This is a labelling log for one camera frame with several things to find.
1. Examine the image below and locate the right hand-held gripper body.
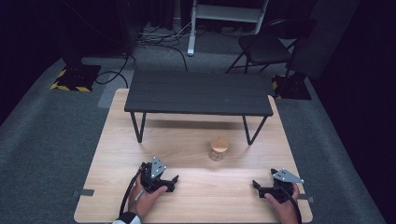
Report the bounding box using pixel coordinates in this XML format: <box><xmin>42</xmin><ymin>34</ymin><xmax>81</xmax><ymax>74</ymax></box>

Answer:
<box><xmin>261</xmin><ymin>168</ymin><xmax>305</xmax><ymax>204</ymax></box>

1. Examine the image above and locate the person's left hand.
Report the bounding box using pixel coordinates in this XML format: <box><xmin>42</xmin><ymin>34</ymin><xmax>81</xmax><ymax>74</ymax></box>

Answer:
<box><xmin>127</xmin><ymin>182</ymin><xmax>169</xmax><ymax>219</ymax></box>

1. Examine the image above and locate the black base with yellow stripes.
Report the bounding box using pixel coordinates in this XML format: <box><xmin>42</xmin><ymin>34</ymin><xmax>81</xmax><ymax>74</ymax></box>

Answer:
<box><xmin>272</xmin><ymin>72</ymin><xmax>313</xmax><ymax>101</ymax></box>
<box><xmin>49</xmin><ymin>63</ymin><xmax>103</xmax><ymax>93</ymax></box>

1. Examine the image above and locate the black raised shelf with legs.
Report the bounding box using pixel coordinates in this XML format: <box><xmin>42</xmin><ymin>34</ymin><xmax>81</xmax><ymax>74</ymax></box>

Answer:
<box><xmin>123</xmin><ymin>69</ymin><xmax>275</xmax><ymax>147</ymax></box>

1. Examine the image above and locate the grey floor panel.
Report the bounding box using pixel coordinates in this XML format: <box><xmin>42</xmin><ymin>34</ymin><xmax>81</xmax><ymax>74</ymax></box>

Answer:
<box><xmin>97</xmin><ymin>69</ymin><xmax>135</xmax><ymax>109</ymax></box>

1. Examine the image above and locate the person's right hand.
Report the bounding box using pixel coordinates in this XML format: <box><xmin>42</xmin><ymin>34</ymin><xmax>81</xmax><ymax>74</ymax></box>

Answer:
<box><xmin>263</xmin><ymin>182</ymin><xmax>301</xmax><ymax>224</ymax></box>

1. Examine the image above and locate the glass jar with wooden lid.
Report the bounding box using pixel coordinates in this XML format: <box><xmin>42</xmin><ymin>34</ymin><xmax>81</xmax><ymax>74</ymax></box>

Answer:
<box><xmin>207</xmin><ymin>136</ymin><xmax>230</xmax><ymax>162</ymax></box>

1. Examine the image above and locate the black floor cable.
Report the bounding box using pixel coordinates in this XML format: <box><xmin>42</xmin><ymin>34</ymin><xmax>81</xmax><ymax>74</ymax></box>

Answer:
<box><xmin>94</xmin><ymin>51</ymin><xmax>138</xmax><ymax>90</ymax></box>

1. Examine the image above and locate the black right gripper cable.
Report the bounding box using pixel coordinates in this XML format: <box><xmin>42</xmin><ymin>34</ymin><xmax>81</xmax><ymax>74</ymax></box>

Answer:
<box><xmin>279</xmin><ymin>186</ymin><xmax>304</xmax><ymax>224</ymax></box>

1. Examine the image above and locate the white metal stand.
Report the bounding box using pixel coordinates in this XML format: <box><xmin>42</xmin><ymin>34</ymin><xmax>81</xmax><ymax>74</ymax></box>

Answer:
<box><xmin>186</xmin><ymin>0</ymin><xmax>271</xmax><ymax>58</ymax></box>

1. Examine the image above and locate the grey curtain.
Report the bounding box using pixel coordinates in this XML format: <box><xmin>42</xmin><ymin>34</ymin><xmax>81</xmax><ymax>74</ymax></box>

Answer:
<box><xmin>286</xmin><ymin>0</ymin><xmax>361</xmax><ymax>80</ymax></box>

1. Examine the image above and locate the tangle of floor cables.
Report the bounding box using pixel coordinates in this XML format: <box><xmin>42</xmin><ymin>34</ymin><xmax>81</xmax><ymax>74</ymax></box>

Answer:
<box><xmin>135</xmin><ymin>21</ymin><xmax>207</xmax><ymax>73</ymax></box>

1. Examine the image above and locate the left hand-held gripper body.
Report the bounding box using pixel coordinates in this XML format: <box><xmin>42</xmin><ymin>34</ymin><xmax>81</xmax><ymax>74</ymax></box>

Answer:
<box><xmin>139</xmin><ymin>156</ymin><xmax>172</xmax><ymax>194</ymax></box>

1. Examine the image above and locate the black folding chair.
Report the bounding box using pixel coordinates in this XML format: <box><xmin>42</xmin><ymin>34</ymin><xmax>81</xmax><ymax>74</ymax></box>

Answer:
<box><xmin>225</xmin><ymin>18</ymin><xmax>318</xmax><ymax>77</ymax></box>

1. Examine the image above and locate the white and black sleeve cuff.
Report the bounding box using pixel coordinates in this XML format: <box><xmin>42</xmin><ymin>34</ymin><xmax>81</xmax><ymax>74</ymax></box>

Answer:
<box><xmin>111</xmin><ymin>211</ymin><xmax>143</xmax><ymax>224</ymax></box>

